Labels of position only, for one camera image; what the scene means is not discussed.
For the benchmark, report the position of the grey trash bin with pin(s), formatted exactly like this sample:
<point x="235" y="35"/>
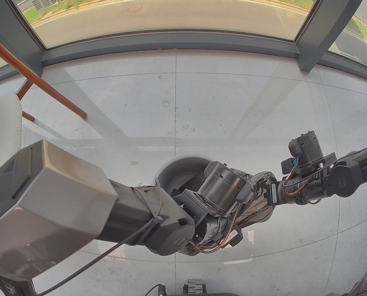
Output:
<point x="171" y="168"/>

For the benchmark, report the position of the window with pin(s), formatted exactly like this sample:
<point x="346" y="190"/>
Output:
<point x="171" y="40"/>

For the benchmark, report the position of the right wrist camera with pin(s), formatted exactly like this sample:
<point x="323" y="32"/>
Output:
<point x="287" y="166"/>

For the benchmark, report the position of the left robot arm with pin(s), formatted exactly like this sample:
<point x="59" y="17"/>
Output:
<point x="47" y="196"/>

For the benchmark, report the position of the white chair with wooden legs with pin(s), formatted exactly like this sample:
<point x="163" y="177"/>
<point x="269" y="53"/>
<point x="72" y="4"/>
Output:
<point x="1" y="128"/>

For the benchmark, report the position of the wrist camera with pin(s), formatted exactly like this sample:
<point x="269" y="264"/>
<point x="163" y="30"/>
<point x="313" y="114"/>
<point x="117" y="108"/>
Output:
<point x="245" y="193"/>
<point x="287" y="166"/>

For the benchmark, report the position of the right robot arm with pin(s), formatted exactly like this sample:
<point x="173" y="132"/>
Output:
<point x="346" y="177"/>

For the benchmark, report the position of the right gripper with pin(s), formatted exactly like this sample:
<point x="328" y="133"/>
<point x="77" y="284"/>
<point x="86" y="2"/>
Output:
<point x="294" y="193"/>

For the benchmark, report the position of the black plastic bag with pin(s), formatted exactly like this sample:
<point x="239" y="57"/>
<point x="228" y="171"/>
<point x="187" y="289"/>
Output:
<point x="260" y="196"/>

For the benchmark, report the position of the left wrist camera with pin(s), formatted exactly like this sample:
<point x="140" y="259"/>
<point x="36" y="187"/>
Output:
<point x="245" y="193"/>

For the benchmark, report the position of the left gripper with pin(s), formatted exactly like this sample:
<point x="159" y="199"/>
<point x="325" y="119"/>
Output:
<point x="232" y="237"/>

